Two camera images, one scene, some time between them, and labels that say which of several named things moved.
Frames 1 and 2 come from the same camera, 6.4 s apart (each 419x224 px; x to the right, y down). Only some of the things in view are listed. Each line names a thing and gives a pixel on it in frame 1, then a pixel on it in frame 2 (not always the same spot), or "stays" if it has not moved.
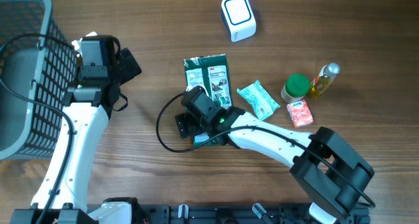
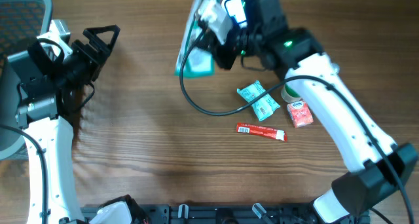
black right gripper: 181,120 -> 226,60
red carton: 300,113 stays
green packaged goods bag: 209,72 -> 195,57
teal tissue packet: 260,100 stays
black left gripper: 125,72 -> 94,59
